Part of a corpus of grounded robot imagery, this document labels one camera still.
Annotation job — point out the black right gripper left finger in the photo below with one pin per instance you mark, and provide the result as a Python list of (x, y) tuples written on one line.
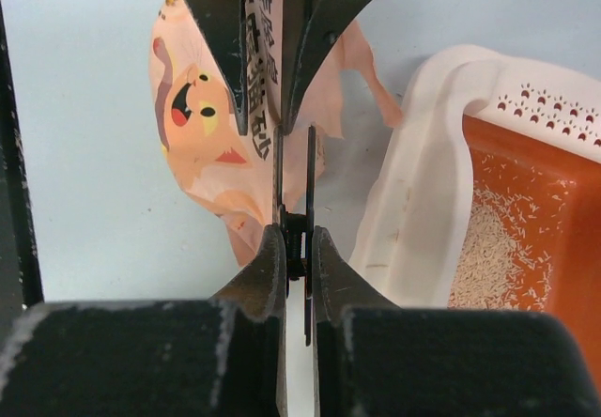
[(221, 356)]

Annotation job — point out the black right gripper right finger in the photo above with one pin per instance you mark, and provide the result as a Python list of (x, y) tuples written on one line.
[(374, 358)]

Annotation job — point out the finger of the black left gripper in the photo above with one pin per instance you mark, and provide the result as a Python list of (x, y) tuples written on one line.
[(222, 24), (310, 30)]

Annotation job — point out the white and orange litter box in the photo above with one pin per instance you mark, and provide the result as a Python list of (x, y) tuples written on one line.
[(467, 99)]

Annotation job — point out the pink cat litter bag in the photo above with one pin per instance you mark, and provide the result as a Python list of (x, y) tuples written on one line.
[(230, 174)]

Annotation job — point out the beige litter pellets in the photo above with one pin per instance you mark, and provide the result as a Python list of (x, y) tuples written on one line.
[(510, 249)]

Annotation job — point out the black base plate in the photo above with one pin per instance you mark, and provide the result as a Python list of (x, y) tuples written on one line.
[(20, 275)]

